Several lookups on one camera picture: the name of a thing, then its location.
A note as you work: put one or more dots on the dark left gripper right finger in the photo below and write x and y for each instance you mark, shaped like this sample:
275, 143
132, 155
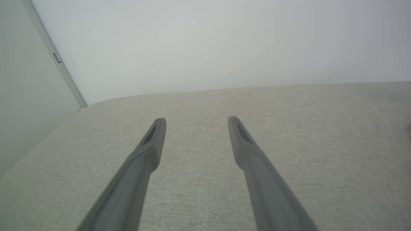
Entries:
269, 199

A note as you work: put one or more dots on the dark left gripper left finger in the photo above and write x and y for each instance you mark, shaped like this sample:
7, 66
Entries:
128, 192

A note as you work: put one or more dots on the grey fabric sofa cushion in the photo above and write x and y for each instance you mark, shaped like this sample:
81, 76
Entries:
205, 144

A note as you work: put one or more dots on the grey metal wall pole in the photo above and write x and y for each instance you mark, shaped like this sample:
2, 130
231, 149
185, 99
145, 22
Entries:
53, 51

